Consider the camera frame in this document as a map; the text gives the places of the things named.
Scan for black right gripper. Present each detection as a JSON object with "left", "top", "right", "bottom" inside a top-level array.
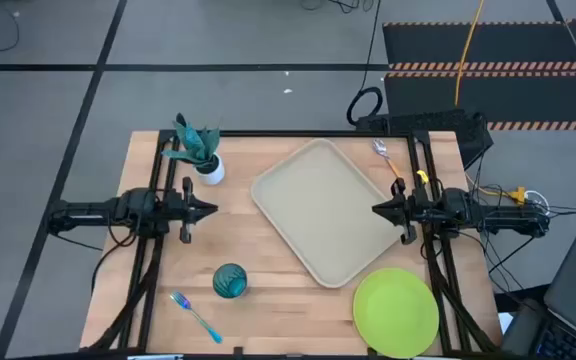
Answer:
[{"left": 371, "top": 176, "right": 437, "bottom": 246}]

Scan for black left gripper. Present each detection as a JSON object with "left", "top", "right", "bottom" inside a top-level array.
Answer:
[{"left": 160, "top": 176, "right": 219, "bottom": 245}]

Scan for silver spoon orange handle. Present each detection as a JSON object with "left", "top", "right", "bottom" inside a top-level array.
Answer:
[{"left": 371, "top": 138, "right": 404, "bottom": 180}]

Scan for beige plastic tray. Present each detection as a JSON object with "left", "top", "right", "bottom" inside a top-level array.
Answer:
[{"left": 250, "top": 137, "right": 409, "bottom": 290}]

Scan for teal faceted plastic cup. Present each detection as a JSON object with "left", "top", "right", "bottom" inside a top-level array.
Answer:
[{"left": 212, "top": 262, "right": 249, "bottom": 300}]

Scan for lime green plate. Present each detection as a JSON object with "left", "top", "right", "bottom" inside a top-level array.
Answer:
[{"left": 352, "top": 267, "right": 440, "bottom": 360}]

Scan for iridescent fork blue handle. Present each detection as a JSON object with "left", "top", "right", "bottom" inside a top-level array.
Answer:
[{"left": 169, "top": 291, "right": 224, "bottom": 345}]

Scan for snake plant in white pot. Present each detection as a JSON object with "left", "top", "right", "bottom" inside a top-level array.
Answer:
[{"left": 161, "top": 112, "right": 227, "bottom": 186}]

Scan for black perforated computer case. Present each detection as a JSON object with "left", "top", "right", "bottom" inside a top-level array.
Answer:
[{"left": 355, "top": 108, "right": 495, "bottom": 170}]

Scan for black mat hazard stripes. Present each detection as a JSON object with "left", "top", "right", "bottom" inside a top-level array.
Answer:
[
  {"left": 383, "top": 71, "right": 576, "bottom": 132},
  {"left": 381, "top": 20, "right": 576, "bottom": 71}
]

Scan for black aluminium table frame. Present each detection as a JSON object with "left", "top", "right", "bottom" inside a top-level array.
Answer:
[{"left": 87, "top": 128, "right": 502, "bottom": 354}]

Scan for white cable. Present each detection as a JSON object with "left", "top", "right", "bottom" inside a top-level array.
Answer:
[{"left": 522, "top": 189, "right": 552, "bottom": 217}]

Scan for black hanging cable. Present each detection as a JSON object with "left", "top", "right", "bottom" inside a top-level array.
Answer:
[{"left": 346, "top": 0, "right": 384, "bottom": 127}]

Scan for yellow hanging cable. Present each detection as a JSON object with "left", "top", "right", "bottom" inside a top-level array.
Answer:
[{"left": 455, "top": 0, "right": 486, "bottom": 108}]

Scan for black cable tangle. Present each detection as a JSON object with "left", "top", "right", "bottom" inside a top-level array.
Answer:
[{"left": 300, "top": 0, "right": 375, "bottom": 15}]

